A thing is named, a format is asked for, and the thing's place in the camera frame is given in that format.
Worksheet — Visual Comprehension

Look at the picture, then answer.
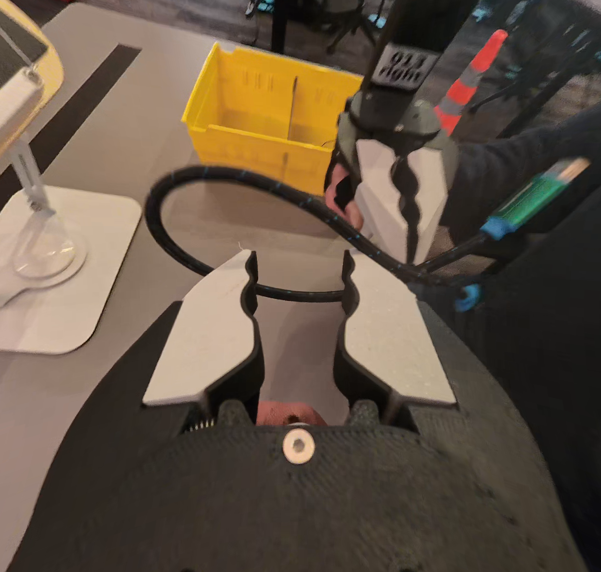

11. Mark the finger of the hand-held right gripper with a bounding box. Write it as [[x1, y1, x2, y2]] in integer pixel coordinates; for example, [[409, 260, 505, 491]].
[[408, 147, 448, 262], [356, 138, 419, 264]]

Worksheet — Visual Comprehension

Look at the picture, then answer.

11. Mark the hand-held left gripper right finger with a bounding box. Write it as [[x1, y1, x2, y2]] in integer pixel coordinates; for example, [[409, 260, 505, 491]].
[[336, 249, 459, 409]]

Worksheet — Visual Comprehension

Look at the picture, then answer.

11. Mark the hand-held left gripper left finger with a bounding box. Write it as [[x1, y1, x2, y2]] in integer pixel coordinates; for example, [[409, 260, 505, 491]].
[[142, 249, 263, 409]]

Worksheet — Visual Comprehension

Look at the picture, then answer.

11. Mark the black braided hdmi cable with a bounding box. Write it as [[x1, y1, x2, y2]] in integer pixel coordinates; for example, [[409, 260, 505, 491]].
[[144, 156, 592, 314]]

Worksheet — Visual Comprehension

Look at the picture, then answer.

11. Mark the yellow plastic bin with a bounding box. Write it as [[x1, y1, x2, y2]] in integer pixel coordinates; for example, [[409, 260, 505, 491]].
[[182, 42, 364, 194]]

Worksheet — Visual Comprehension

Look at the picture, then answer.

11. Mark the person's right forearm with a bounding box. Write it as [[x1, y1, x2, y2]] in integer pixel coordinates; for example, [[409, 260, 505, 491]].
[[440, 101, 601, 253]]

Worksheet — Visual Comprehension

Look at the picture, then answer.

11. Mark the person's right hand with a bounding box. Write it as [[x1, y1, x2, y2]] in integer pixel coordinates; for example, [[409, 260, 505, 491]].
[[324, 163, 367, 239]]

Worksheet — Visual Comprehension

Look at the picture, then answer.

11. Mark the orange traffic cone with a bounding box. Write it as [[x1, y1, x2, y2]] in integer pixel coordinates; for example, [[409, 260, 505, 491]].
[[434, 30, 509, 137]]

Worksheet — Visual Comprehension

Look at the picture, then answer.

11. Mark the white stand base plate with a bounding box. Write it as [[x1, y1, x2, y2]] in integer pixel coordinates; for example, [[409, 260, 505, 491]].
[[0, 65, 143, 356]]

